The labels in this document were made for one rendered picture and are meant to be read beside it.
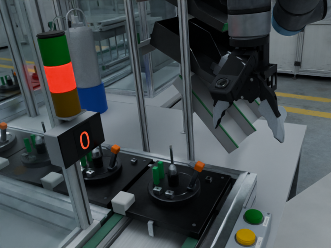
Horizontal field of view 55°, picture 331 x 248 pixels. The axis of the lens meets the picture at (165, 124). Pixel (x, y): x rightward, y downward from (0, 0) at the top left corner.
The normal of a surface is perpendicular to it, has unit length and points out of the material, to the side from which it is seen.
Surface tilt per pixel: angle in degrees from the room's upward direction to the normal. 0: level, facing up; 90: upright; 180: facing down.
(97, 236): 0
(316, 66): 90
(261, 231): 0
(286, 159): 0
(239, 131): 45
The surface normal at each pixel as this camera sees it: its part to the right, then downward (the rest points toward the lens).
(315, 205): -0.08, -0.90
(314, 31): -0.57, 0.39
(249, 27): -0.23, 0.40
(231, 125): 0.50, -0.50
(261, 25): 0.37, 0.33
